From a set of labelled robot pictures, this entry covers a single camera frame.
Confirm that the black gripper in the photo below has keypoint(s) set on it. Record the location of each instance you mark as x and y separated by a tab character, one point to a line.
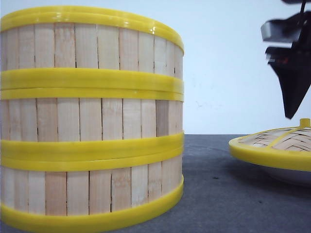
296	30

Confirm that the woven bamboo steamer lid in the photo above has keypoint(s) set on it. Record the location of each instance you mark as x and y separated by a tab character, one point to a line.
285	148

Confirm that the white ceramic plate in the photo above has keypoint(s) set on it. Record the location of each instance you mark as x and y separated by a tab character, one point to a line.
297	177

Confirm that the front bamboo steamer basket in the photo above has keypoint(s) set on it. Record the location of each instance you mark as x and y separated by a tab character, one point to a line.
115	199

